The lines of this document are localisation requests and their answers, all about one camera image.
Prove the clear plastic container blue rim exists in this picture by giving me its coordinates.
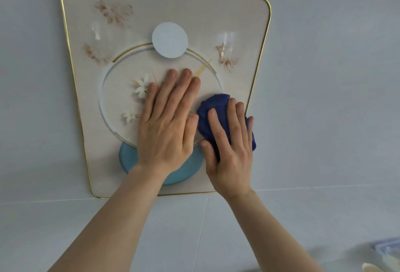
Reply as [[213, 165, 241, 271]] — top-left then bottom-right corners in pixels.
[[370, 238, 400, 266]]

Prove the dark blue cleaning cloth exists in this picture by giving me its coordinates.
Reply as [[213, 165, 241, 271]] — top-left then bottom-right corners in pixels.
[[197, 94, 257, 160]]

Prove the person's right hand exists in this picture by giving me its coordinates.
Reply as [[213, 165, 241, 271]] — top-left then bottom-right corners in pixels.
[[201, 98, 255, 201]]

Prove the person's left forearm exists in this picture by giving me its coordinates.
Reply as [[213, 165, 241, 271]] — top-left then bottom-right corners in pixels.
[[47, 164, 172, 272]]

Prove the cream rounded object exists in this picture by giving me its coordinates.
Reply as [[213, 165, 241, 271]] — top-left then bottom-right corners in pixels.
[[362, 262, 385, 272]]

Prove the person's left hand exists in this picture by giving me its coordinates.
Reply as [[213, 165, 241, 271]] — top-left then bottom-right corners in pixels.
[[136, 68, 201, 179]]

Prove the beige floral gold-trimmed wall panel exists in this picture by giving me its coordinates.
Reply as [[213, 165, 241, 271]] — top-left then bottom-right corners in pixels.
[[56, 0, 272, 199]]

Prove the person's right forearm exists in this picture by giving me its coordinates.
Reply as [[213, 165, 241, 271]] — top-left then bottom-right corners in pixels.
[[223, 188, 324, 272]]

